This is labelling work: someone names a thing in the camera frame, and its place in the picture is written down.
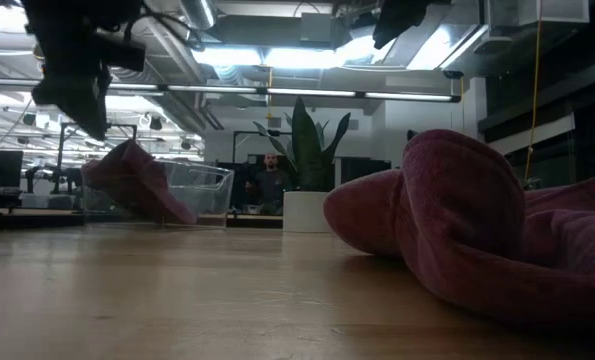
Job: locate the clear plastic bin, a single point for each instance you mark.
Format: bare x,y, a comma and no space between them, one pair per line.
207,185

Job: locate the maroon cap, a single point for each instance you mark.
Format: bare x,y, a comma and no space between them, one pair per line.
137,185

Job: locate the white plant pot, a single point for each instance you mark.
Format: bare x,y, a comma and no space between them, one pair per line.
304,212

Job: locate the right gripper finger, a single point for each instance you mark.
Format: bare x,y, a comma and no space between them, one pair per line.
402,15

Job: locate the black background robot arm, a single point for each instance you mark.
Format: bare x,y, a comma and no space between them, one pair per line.
67,177

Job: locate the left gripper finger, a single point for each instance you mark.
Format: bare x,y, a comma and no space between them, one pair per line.
82,105

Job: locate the person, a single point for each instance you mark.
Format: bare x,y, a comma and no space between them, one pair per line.
272,187

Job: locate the green snake plant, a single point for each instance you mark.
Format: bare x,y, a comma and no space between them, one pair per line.
304,140

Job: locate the black station frame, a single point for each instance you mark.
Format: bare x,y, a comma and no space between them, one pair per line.
124,125

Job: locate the long ceiling light bar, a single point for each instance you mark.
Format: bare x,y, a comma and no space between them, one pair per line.
307,92

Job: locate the dark red towel pile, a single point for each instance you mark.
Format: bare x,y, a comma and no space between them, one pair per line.
457,210

